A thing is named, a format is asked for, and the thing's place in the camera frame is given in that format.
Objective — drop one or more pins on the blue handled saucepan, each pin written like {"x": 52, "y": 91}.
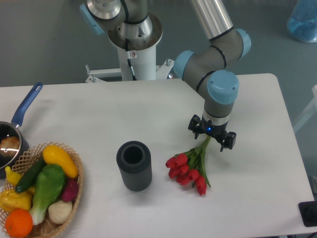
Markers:
{"x": 8, "y": 129}

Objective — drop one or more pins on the purple red radish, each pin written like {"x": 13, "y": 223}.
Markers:
{"x": 70, "y": 190}

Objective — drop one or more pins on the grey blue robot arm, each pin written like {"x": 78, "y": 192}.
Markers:
{"x": 204, "y": 72}

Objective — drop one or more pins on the yellow squash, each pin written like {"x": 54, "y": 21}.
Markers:
{"x": 54, "y": 154}

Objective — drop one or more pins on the dark grey ribbed vase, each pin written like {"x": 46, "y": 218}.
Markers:
{"x": 134, "y": 161}

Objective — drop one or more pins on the white garlic bulb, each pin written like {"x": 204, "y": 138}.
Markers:
{"x": 59, "y": 211}

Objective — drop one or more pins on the red tulip bouquet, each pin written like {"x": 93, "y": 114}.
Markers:
{"x": 189, "y": 167}

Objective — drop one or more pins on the orange fruit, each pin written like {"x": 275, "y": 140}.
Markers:
{"x": 19, "y": 223}

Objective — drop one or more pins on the black device at edge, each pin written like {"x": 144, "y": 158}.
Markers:
{"x": 308, "y": 211}

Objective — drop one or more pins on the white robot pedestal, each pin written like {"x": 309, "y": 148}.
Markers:
{"x": 136, "y": 46}

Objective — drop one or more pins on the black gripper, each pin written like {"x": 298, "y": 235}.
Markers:
{"x": 214, "y": 127}

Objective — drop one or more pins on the brown bread roll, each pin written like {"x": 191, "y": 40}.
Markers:
{"x": 9, "y": 146}

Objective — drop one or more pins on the woven wicker basket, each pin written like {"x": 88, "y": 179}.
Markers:
{"x": 49, "y": 229}

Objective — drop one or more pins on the green bok choy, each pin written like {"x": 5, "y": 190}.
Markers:
{"x": 49, "y": 184}

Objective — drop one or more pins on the yellow banana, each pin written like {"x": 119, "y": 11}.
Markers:
{"x": 12, "y": 178}

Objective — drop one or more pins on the green cucumber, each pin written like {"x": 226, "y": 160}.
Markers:
{"x": 29, "y": 177}

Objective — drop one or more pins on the blue plastic bag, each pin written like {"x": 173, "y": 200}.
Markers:
{"x": 302, "y": 23}

